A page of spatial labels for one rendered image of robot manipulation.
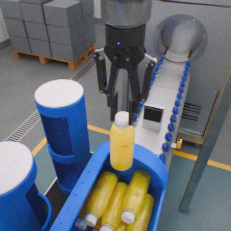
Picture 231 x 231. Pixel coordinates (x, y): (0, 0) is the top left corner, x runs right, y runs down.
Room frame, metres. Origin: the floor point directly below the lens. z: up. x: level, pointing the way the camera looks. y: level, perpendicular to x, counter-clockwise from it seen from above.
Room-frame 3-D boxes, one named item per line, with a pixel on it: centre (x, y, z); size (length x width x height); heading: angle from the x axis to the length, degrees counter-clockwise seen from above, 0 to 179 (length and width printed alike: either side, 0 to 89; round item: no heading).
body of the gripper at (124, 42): (0.43, -0.02, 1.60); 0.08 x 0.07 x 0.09; 70
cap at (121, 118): (0.43, -0.02, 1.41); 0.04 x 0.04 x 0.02
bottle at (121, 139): (0.43, -0.02, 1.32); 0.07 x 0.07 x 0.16
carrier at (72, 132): (1.11, 0.32, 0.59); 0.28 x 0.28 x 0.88
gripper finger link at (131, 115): (0.42, -0.04, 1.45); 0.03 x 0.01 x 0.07; 160
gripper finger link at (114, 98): (0.44, 0.00, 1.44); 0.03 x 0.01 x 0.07; 160
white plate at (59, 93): (1.11, 0.32, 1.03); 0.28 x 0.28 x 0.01
